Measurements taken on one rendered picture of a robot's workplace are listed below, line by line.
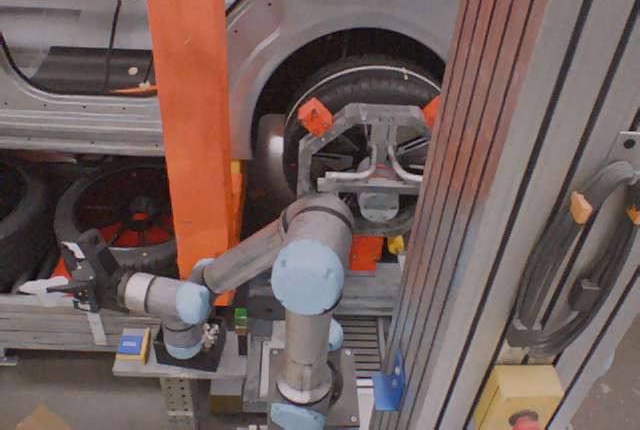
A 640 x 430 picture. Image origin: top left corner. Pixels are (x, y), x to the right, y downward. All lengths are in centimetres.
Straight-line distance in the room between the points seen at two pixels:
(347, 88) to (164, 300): 106
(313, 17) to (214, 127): 59
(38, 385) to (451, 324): 212
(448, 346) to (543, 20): 45
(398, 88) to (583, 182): 139
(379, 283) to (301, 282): 164
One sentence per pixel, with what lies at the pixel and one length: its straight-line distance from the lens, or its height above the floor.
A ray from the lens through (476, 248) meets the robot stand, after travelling 70.
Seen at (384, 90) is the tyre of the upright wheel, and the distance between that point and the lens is 201.
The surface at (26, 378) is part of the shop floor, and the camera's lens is 275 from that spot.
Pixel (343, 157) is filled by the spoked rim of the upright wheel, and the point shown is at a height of 86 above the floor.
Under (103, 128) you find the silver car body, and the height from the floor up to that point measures 87.
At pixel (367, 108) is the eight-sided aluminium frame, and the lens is 199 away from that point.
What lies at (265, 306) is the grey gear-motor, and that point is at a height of 34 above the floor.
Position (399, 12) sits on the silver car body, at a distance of 204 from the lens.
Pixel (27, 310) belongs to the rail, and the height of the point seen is 36.
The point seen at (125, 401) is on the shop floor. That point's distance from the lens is 258.
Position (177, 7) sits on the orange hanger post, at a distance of 148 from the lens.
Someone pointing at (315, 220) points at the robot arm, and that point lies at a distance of 103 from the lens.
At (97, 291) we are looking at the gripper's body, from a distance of 129.
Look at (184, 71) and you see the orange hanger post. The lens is 155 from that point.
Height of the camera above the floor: 216
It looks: 40 degrees down
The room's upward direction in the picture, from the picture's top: 5 degrees clockwise
